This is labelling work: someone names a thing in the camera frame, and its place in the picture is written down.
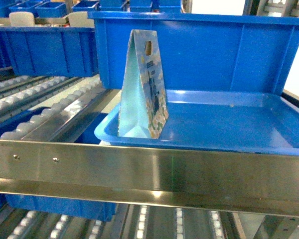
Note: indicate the large blue bin behind tray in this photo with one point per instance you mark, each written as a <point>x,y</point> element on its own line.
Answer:
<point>203,52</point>

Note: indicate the flower gift bag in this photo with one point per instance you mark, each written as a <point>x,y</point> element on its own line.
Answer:
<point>143,111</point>

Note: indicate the stainless steel shelf front rail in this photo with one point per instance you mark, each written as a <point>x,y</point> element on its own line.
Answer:
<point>212,180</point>

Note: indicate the white roller conveyor track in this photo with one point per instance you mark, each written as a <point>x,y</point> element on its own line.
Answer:
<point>71,104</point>

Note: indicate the light blue plastic tray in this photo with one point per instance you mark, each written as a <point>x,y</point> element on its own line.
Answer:
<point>218,121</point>

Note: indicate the blue bin under shelf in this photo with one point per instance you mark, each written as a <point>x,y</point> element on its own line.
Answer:
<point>103,211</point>

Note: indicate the blue bin on left rollers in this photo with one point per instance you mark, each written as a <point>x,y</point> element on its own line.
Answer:
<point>51,51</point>

